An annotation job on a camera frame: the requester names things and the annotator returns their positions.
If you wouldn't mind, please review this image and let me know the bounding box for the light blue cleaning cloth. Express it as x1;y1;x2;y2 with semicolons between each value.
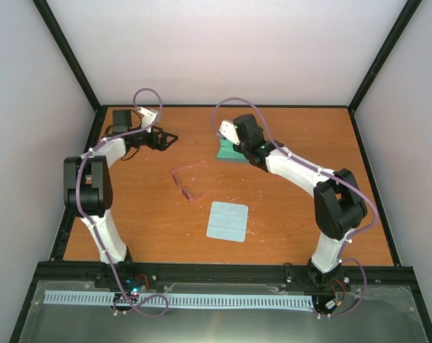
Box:
206;202;249;243

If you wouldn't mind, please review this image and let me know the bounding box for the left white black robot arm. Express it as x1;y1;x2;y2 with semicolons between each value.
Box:
63;126;178;288

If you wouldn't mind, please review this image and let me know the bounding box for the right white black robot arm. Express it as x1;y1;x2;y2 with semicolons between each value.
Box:
231;114;368;287

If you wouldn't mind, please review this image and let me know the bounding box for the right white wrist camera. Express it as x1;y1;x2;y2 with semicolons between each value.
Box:
219;119;240;146

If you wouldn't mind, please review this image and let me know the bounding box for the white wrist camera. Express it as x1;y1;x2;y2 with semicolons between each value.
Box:
219;119;240;146
137;106;162;133

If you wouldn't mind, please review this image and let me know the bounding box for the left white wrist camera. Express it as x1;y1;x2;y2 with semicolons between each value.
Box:
137;106;162;133

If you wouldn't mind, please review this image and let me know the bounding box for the light blue cable duct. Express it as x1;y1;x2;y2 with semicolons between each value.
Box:
42;290;313;312

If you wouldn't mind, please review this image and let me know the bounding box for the metal base plate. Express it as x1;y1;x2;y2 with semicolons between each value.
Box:
20;282;428;342

